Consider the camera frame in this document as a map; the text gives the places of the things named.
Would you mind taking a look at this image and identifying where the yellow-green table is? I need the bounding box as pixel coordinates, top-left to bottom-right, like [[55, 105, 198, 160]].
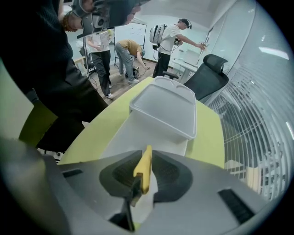
[[18, 77, 225, 170]]

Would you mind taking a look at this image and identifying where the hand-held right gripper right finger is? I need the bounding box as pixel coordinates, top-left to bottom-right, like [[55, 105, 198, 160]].
[[137, 150, 270, 235]]

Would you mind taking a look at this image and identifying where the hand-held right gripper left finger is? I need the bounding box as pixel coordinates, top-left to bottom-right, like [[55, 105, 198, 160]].
[[57, 150, 143, 223]]

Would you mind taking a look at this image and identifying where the person's left hand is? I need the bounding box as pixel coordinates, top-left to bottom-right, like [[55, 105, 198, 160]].
[[125, 6, 141, 25]]

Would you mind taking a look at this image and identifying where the person's black striped-sleeve top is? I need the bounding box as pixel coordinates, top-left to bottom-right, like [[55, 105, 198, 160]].
[[0, 0, 109, 152]]

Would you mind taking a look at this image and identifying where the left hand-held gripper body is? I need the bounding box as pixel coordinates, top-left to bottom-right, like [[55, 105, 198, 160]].
[[71, 0, 149, 39]]

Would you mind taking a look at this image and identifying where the yellow handled tool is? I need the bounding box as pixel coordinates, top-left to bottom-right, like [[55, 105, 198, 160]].
[[123, 145, 153, 231]]

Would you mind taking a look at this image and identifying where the whiteboard on stand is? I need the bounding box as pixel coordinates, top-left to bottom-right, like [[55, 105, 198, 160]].
[[114, 22, 148, 67]]

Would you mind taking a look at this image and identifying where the white mat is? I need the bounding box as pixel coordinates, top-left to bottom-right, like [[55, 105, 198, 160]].
[[100, 112, 189, 162]]

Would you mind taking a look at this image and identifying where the black mesh office chair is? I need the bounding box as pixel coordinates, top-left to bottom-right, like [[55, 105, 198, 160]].
[[162, 54, 230, 102]]

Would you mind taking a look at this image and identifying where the glass wall with blinds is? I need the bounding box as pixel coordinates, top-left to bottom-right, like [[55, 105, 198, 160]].
[[206, 0, 294, 200]]

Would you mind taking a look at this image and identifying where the white desk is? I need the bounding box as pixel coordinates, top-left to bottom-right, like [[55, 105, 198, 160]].
[[171, 49, 206, 84]]

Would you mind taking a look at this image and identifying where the brown beaded bracelet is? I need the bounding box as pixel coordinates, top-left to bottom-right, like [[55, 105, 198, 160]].
[[61, 11, 79, 32]]

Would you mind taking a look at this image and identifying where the grey divided tray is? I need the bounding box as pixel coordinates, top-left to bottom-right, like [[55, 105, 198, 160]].
[[129, 76, 197, 141]]

